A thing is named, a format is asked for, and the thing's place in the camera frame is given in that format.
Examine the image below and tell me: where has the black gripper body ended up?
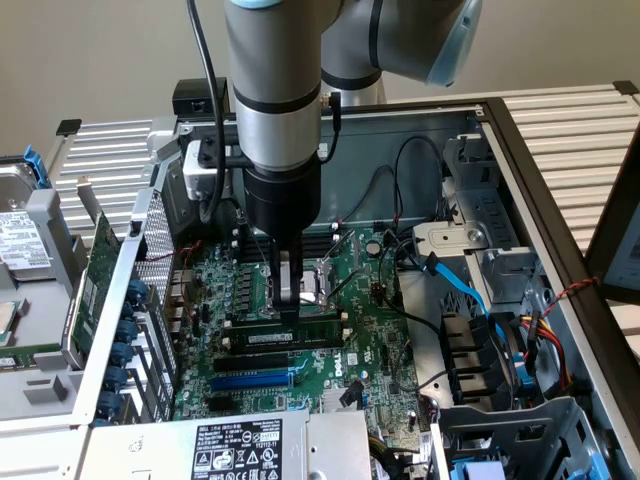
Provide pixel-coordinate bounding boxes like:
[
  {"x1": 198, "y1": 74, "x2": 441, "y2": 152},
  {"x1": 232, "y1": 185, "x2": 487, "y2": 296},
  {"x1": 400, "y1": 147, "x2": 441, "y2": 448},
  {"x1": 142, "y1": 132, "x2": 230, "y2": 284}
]
[{"x1": 243, "y1": 162, "x2": 322, "y2": 238}]

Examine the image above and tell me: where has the green RAM stick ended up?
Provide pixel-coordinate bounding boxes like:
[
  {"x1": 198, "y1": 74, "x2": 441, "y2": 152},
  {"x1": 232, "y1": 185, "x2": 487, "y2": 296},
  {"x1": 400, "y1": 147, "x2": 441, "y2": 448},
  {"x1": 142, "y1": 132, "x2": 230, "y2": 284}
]
[
  {"x1": 222, "y1": 318, "x2": 347, "y2": 352},
  {"x1": 0, "y1": 349, "x2": 37, "y2": 372}
]

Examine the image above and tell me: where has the CPU socket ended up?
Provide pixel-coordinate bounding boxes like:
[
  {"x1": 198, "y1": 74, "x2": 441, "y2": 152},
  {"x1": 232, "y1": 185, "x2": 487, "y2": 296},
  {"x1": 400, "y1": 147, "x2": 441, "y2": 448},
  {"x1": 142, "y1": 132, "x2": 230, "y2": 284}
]
[{"x1": 259, "y1": 259, "x2": 336, "y2": 319}]

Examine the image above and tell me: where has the long black expansion slot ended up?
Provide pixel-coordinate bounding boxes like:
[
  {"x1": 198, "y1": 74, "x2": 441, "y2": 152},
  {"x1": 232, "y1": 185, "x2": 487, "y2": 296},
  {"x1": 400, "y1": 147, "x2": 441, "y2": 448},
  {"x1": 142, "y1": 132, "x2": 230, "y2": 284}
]
[{"x1": 213, "y1": 351, "x2": 291, "y2": 375}]

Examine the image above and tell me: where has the green Dell motherboard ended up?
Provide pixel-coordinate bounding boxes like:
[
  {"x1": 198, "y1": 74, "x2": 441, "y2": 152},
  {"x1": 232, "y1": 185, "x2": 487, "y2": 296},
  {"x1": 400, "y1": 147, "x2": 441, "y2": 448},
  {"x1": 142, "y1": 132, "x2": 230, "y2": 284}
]
[{"x1": 172, "y1": 227, "x2": 426, "y2": 426}]

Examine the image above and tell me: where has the blue expansion slot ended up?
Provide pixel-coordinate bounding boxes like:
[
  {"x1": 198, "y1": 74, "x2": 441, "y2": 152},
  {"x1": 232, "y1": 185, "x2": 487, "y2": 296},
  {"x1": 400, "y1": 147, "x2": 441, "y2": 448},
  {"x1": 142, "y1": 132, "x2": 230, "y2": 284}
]
[{"x1": 209, "y1": 372, "x2": 295, "y2": 395}]

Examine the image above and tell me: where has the open PC case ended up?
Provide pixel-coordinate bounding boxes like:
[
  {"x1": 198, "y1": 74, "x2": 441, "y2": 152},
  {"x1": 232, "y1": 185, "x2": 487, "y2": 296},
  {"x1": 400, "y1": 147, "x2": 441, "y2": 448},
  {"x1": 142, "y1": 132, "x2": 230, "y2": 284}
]
[{"x1": 74, "y1": 97, "x2": 640, "y2": 480}]

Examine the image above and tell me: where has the silver chipset heatsink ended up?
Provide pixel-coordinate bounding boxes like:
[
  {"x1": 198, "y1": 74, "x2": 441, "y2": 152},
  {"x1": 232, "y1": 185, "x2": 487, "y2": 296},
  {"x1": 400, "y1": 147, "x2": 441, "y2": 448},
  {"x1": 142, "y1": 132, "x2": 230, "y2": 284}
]
[{"x1": 321, "y1": 387, "x2": 365, "y2": 412}]

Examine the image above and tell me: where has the silver rear port block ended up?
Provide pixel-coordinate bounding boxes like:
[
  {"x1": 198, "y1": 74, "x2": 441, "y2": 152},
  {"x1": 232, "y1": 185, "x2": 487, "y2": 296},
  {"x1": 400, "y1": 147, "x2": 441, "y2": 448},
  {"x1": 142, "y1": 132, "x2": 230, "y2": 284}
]
[{"x1": 163, "y1": 268, "x2": 195, "y2": 337}]

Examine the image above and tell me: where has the black box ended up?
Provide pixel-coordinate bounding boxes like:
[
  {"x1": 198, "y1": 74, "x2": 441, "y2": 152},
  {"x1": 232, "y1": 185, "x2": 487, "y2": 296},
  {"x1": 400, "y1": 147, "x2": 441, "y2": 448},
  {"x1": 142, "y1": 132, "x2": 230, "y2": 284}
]
[{"x1": 172, "y1": 78, "x2": 232, "y2": 115}]

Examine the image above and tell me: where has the green graphics card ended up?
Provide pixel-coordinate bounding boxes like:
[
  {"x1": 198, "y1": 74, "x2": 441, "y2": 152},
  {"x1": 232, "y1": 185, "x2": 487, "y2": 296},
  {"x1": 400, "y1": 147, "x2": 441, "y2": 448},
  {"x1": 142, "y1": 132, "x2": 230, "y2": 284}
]
[{"x1": 60, "y1": 173, "x2": 125, "y2": 369}]

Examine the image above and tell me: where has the black case fan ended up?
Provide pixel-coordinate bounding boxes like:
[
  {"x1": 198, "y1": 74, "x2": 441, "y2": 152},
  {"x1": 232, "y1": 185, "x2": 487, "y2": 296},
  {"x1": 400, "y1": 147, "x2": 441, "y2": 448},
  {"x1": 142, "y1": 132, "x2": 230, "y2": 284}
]
[{"x1": 438, "y1": 310, "x2": 526, "y2": 407}]

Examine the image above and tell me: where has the silver power supply unit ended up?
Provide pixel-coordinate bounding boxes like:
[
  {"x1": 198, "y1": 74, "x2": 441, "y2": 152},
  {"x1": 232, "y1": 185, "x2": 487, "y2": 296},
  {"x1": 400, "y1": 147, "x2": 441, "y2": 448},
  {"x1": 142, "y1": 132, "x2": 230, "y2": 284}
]
[{"x1": 89, "y1": 408, "x2": 374, "y2": 480}]

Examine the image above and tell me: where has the silver disk bay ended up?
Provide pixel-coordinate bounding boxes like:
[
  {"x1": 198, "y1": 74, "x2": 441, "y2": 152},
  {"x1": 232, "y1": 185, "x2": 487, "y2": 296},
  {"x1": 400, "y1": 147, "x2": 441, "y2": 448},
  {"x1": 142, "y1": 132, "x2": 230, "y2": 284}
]
[{"x1": 412, "y1": 132, "x2": 539, "y2": 306}]

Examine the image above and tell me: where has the grey parts rack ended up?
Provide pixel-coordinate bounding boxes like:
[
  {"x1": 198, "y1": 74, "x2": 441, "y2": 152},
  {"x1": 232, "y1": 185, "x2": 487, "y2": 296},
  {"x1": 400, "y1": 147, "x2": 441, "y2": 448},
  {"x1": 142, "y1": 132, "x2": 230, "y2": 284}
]
[{"x1": 0, "y1": 187, "x2": 94, "y2": 421}]

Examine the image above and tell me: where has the grey perforated drive cage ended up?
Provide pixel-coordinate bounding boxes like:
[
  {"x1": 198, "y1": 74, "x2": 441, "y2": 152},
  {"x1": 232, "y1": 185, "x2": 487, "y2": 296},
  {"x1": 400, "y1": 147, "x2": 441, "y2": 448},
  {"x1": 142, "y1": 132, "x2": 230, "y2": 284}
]
[{"x1": 432, "y1": 394, "x2": 609, "y2": 480}]

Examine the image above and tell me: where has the silver hard disk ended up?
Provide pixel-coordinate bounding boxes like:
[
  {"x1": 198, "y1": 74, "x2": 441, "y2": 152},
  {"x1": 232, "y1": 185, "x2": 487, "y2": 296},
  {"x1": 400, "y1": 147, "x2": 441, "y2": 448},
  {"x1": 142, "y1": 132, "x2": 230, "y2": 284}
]
[{"x1": 0, "y1": 158, "x2": 56, "y2": 284}]

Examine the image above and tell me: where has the silver CPU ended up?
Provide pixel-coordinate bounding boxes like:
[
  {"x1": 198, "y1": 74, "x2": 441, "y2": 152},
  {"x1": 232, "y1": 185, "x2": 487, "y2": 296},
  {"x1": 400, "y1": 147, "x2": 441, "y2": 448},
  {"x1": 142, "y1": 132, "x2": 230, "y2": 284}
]
[{"x1": 0, "y1": 298, "x2": 29, "y2": 347}]

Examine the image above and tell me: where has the black framed panel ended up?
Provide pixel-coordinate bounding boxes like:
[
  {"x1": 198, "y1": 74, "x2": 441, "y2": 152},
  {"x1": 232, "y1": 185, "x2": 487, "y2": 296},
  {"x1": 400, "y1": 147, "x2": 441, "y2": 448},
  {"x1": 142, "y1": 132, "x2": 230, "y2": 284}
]
[{"x1": 583, "y1": 132, "x2": 640, "y2": 366}]

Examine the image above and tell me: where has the black cable gold plug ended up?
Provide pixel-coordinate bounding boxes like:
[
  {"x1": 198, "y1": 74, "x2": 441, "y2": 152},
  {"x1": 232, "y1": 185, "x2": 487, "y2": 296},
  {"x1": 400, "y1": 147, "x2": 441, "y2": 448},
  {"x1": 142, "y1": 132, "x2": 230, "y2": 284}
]
[{"x1": 319, "y1": 91, "x2": 344, "y2": 165}]

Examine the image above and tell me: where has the black wire connector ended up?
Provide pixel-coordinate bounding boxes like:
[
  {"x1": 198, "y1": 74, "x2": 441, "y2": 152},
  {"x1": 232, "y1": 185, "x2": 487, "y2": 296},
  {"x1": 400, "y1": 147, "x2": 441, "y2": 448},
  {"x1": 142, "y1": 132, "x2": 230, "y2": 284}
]
[{"x1": 338, "y1": 379, "x2": 364, "y2": 409}]

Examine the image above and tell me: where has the low looped black wire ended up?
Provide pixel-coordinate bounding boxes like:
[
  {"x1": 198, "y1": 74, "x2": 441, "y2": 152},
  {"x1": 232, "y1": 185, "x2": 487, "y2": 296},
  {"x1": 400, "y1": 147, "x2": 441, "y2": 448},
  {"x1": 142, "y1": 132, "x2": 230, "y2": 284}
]
[{"x1": 339, "y1": 163, "x2": 399, "y2": 224}]

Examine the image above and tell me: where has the long black wire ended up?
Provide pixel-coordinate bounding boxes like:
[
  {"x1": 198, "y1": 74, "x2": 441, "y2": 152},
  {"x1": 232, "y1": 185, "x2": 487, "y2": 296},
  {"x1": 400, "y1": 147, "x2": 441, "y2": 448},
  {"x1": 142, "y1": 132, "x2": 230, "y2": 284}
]
[{"x1": 377, "y1": 234, "x2": 444, "y2": 334}]

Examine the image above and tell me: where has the black camera cable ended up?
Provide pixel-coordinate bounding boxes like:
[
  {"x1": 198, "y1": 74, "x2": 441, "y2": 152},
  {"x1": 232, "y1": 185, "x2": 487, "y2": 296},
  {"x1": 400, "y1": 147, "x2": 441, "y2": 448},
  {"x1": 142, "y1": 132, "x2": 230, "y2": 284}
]
[{"x1": 186, "y1": 0, "x2": 227, "y2": 224}]

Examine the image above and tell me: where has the tall looped black wire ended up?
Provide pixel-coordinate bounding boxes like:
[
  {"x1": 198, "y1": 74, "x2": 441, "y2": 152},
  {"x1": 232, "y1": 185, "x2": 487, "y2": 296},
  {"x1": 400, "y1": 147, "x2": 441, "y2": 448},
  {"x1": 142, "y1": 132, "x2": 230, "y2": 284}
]
[{"x1": 393, "y1": 135, "x2": 446, "y2": 224}]

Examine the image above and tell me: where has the blue SATA wire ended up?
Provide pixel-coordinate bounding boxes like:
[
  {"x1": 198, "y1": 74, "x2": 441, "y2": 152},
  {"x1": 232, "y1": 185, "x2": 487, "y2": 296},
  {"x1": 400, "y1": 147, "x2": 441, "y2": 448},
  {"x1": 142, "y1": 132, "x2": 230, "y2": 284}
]
[{"x1": 421, "y1": 252, "x2": 506, "y2": 341}]

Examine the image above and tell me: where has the blue hard disk bracket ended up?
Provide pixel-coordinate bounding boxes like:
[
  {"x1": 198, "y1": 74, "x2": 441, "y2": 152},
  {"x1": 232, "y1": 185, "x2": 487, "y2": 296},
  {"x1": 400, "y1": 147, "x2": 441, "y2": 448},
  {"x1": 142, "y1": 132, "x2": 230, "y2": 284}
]
[{"x1": 23, "y1": 143, "x2": 55, "y2": 191}]

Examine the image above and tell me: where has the yellow red wire bundle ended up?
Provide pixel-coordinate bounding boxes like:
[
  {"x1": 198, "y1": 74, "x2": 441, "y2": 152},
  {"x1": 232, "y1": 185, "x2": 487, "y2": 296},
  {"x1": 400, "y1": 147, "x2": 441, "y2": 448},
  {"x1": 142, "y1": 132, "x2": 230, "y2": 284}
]
[{"x1": 517, "y1": 309, "x2": 574, "y2": 389}]

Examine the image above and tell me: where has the red black twisted wire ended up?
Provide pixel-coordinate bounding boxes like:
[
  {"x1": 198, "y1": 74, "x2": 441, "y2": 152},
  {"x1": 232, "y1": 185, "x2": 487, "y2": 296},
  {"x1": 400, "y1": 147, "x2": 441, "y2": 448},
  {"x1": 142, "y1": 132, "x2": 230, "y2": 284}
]
[{"x1": 542, "y1": 276, "x2": 601, "y2": 317}]

